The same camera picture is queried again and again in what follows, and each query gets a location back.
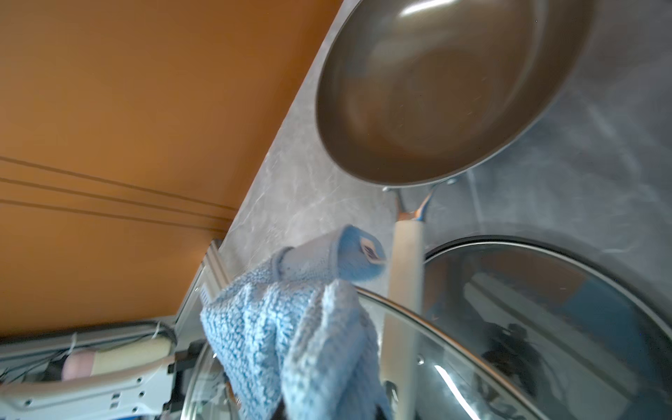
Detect brown pan with cream handle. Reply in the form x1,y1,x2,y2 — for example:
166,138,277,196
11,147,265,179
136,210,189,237
314,0,600,420

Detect light blue cloth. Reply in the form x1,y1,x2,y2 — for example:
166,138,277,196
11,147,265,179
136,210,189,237
201,225,392,419

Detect glass lid with black strap handle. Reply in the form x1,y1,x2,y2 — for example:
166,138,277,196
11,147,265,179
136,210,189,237
180,289,545,419

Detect glass lid with black knob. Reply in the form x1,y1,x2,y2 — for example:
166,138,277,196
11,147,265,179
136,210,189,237
423,236,671,419

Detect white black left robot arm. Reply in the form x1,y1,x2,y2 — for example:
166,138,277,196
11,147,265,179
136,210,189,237
1,320,178,419

